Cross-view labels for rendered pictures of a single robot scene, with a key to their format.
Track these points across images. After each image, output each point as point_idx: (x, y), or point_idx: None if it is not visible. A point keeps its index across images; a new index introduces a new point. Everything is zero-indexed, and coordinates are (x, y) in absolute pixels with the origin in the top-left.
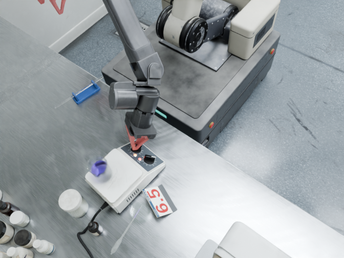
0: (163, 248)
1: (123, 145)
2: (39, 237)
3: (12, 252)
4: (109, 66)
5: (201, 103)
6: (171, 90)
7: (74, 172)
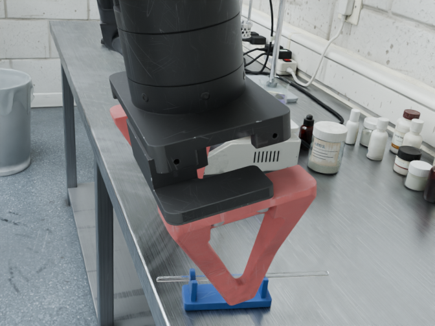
0: None
1: (217, 152)
2: (389, 168)
3: (415, 119)
4: None
5: None
6: None
7: (317, 196)
